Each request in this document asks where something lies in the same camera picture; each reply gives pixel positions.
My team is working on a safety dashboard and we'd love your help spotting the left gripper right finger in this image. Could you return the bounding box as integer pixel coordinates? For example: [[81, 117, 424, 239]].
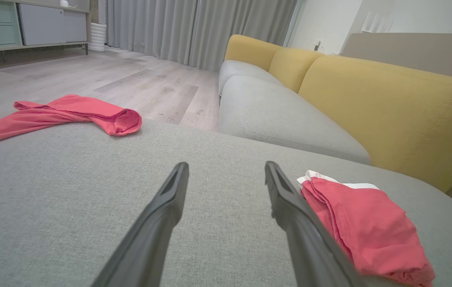
[[264, 161, 366, 287]]

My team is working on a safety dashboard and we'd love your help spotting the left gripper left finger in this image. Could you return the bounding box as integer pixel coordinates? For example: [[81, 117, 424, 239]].
[[90, 161, 190, 287]]

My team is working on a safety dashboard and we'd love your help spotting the red garment with white trim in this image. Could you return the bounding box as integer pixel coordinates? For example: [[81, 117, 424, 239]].
[[297, 170, 436, 287]]

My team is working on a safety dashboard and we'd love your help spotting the large grey sofa chaise cushion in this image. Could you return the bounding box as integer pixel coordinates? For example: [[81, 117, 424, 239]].
[[0, 119, 452, 287]]

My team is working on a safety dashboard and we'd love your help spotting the grey sofa seat cushion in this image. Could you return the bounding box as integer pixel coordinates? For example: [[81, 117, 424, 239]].
[[219, 60, 284, 96], [219, 75, 372, 165]]

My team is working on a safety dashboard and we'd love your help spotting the wide yellow sofa back cushion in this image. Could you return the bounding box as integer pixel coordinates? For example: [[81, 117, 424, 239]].
[[298, 55, 452, 193]]

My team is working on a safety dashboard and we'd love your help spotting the small yellow sofa back cushion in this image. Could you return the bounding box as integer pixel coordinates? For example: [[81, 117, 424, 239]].
[[225, 34, 283, 72], [268, 48, 325, 93]]

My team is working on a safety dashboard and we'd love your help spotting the white ribbed cylinder appliance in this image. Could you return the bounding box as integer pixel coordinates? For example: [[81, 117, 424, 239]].
[[88, 22, 108, 52]]

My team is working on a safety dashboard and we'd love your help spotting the grey pleated curtain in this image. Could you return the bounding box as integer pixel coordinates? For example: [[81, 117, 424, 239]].
[[106, 0, 298, 73]]

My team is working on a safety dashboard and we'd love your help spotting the beige upholstered panel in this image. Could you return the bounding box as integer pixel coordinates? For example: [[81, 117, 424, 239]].
[[341, 33, 452, 85]]

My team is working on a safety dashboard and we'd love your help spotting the grey-green sideboard cabinet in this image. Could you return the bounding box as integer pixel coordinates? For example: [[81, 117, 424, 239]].
[[0, 0, 91, 55]]

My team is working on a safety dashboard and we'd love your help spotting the white cabinet door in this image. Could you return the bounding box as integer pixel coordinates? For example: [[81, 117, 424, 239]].
[[65, 10, 88, 43], [18, 4, 67, 46]]

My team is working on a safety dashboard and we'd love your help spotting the white slatted rack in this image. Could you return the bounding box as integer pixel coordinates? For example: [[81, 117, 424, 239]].
[[361, 11, 394, 33]]

